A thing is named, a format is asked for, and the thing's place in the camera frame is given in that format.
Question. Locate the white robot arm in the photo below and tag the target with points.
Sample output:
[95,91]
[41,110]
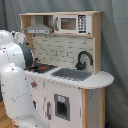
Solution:
[14,59]

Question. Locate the wooden toy kitchen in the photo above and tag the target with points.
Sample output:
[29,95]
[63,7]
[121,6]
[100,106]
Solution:
[87,98]

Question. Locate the grey toy sink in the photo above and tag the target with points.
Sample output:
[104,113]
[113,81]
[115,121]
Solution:
[72,74]

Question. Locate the black toy faucet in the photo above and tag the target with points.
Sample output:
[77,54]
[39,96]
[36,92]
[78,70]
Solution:
[80,64]

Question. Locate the black toy stovetop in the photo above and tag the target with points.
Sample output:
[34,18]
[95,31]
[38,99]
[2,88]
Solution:
[41,68]

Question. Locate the red left oven knob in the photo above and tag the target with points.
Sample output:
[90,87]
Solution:
[34,84]

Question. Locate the white toy microwave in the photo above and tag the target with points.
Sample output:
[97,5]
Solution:
[73,24]

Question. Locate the grey range hood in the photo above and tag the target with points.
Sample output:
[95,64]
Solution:
[38,27]

